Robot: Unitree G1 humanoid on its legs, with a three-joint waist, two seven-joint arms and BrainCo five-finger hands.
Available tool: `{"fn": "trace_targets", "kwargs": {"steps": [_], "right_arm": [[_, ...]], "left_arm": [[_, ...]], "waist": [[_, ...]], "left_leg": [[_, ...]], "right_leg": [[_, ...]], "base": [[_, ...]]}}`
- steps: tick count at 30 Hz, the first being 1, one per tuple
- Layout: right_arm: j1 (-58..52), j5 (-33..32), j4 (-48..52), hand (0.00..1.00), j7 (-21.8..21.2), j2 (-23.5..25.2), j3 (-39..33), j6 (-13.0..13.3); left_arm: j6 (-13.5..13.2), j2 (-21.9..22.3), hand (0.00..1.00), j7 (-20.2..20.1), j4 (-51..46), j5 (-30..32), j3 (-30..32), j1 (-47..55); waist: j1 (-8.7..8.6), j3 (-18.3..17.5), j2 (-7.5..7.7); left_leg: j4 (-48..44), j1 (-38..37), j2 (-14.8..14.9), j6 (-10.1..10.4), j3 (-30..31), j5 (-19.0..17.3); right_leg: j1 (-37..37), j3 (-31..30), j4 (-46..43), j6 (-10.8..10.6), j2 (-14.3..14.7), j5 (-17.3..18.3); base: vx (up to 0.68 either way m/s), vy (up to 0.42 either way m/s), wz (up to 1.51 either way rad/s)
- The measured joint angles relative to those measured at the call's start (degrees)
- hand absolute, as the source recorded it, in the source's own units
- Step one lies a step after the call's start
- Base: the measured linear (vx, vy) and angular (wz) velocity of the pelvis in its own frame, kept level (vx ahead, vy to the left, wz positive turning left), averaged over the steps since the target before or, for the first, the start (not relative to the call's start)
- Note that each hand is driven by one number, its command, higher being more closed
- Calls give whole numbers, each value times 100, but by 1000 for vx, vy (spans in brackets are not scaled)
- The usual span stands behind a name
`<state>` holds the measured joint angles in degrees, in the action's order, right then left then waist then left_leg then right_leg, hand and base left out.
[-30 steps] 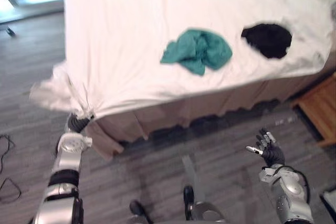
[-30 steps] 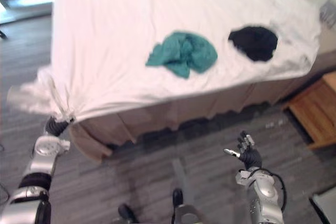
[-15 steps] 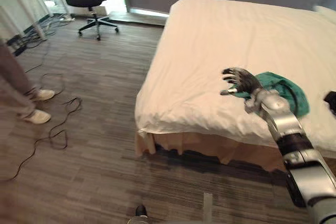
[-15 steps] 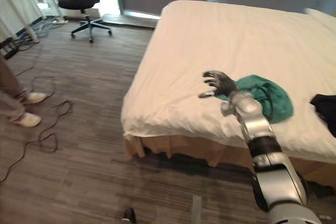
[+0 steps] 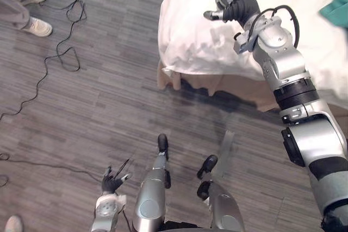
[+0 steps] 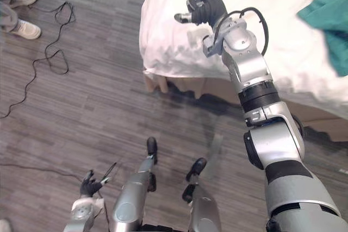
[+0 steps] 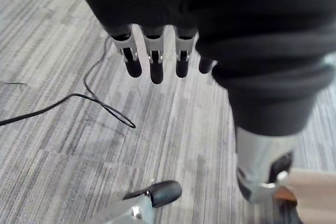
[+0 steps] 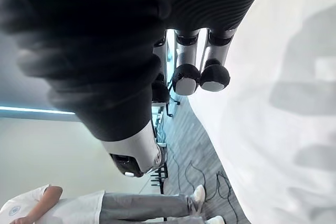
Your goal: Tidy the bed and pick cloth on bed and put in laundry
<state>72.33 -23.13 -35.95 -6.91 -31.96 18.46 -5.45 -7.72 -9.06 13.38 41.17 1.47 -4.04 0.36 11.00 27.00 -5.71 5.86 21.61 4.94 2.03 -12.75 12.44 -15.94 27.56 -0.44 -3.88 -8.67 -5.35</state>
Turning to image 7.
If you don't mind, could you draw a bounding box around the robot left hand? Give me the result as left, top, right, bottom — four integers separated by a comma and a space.
67, 0, 336, 204

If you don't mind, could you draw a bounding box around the robot dark foot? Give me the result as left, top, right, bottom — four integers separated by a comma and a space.
122, 180, 183, 208

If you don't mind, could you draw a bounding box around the thin black floor cable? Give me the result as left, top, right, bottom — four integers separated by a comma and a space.
0, 36, 137, 129

